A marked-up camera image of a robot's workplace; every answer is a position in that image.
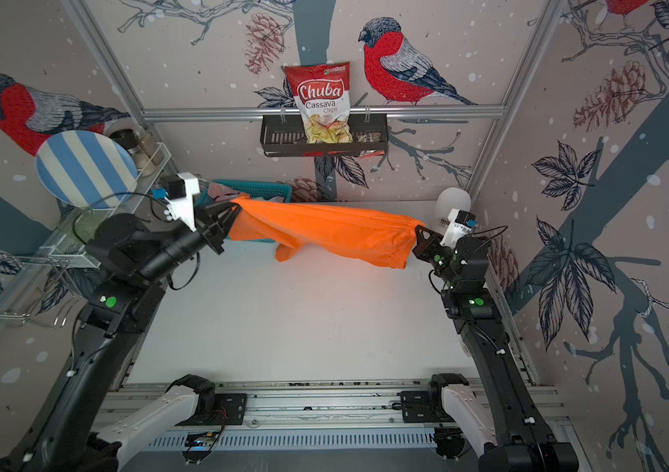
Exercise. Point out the pink patterned garment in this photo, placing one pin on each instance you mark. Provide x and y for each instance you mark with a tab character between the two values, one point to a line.
220	193

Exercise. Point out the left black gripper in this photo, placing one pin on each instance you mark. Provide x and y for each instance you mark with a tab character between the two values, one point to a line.
209	226

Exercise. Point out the black wall shelf basket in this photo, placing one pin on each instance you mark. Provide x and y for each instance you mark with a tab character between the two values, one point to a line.
363	135

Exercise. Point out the teal plastic basket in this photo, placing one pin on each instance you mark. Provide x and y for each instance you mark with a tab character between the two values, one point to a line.
272	192

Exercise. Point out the dark lid spice jar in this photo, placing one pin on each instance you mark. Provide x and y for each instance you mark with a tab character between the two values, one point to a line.
128	140

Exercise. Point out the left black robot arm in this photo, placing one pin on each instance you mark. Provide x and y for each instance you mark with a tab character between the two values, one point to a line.
137	264

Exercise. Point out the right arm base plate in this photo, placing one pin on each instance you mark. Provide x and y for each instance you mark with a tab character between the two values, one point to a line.
417	407

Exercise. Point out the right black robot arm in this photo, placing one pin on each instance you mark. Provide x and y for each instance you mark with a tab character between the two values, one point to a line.
509	434

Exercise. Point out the white ceramic holder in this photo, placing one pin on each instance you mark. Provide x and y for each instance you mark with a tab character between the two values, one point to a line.
452	198

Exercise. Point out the white wire wall rack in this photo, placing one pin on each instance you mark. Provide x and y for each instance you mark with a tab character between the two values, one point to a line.
40	285

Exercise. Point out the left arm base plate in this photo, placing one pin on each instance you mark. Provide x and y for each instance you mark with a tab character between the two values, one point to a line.
226	409

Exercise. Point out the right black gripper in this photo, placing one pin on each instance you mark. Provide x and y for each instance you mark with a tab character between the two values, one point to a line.
427	249

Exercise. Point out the aluminium mounting rail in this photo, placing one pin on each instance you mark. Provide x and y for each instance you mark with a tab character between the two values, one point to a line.
312	405

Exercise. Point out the orange garment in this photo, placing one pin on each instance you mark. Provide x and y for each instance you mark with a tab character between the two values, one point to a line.
377	238

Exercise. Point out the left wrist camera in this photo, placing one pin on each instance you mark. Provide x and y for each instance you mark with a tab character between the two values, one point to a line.
178	193

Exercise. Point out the green glass cup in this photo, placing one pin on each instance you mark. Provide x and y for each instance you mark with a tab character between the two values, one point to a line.
78	227

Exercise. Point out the clear spice jar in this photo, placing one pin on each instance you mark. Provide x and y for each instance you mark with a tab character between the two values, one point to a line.
149	146

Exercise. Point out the red Chuba chips bag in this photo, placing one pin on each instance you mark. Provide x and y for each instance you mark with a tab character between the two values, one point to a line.
321	94

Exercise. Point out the blue striped plate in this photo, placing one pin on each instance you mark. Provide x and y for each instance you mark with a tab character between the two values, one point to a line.
86	170

